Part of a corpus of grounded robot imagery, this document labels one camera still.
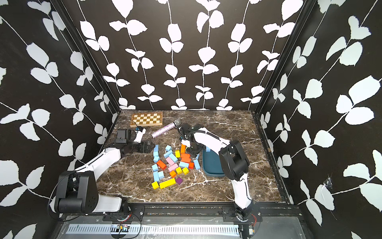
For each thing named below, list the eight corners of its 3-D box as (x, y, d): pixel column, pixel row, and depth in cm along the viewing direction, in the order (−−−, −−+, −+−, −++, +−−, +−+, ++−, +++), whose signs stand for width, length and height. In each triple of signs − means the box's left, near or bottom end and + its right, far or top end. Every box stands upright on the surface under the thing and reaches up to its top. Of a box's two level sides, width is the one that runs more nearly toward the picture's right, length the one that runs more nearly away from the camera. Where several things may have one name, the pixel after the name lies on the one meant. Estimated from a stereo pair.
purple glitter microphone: (154, 140, 105) (153, 137, 101) (152, 137, 107) (150, 133, 103) (182, 125, 114) (181, 121, 111) (179, 122, 116) (178, 118, 113)
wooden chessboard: (130, 127, 111) (129, 125, 109) (133, 115, 119) (132, 113, 117) (162, 125, 113) (161, 123, 111) (162, 113, 121) (162, 111, 119)
